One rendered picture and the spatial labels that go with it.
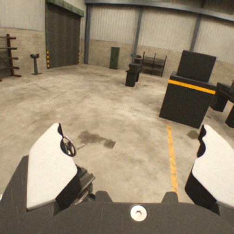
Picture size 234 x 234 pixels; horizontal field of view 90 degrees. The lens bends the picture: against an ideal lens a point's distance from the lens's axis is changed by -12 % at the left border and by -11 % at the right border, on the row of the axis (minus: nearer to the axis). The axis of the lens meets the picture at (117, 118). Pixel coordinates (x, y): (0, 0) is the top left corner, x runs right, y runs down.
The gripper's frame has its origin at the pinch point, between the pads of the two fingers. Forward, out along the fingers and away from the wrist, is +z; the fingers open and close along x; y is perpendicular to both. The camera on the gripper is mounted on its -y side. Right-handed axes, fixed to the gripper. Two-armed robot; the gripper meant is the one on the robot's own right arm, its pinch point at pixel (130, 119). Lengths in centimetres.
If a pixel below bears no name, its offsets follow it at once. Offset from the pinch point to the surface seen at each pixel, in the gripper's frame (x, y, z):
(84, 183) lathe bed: -26, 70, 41
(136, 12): 102, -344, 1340
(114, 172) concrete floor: -14, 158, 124
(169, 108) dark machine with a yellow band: 127, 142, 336
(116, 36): -81, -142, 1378
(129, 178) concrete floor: 8, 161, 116
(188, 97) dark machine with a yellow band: 169, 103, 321
